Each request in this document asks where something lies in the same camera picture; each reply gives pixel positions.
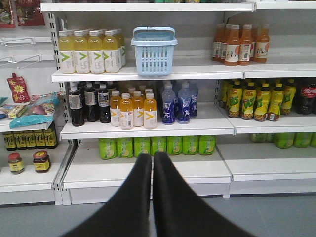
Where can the blue sports drink bottle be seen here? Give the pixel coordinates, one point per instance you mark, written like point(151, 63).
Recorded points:
point(184, 102)
point(168, 100)

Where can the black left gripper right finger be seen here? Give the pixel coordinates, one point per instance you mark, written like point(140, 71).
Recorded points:
point(180, 212)

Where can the blue snack bag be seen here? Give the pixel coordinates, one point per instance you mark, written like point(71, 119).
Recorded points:
point(42, 110)

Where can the cola bottle red label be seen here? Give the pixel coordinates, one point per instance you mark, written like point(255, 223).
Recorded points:
point(306, 95)

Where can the yellow lemon tea bottle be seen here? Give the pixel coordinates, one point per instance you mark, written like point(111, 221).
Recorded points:
point(262, 102)
point(248, 100)
point(275, 103)
point(234, 98)

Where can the white metal shelf unit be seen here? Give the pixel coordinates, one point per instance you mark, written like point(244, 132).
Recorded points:
point(237, 167)

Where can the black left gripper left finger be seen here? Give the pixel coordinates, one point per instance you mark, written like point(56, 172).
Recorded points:
point(126, 214)

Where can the pale yellow drink bottle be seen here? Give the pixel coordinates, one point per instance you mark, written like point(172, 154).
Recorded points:
point(66, 47)
point(111, 52)
point(82, 65)
point(95, 50)

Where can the red snack pouch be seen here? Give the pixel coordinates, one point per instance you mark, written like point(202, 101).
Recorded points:
point(18, 89)

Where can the orange juice bottle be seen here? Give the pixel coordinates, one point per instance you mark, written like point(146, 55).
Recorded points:
point(220, 29)
point(262, 45)
point(245, 45)
point(232, 48)

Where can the sauce jar red lid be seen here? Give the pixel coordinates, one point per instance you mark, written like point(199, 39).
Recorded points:
point(41, 161)
point(15, 163)

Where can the orange vitamin drink bottle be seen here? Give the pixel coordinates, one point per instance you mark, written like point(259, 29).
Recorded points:
point(138, 111)
point(150, 111)
point(126, 112)
point(115, 108)

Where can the dark tea bottle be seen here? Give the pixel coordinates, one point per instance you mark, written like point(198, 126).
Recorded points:
point(76, 105)
point(104, 104)
point(91, 103)

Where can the light blue plastic basket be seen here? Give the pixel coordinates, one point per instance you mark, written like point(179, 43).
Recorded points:
point(154, 48)

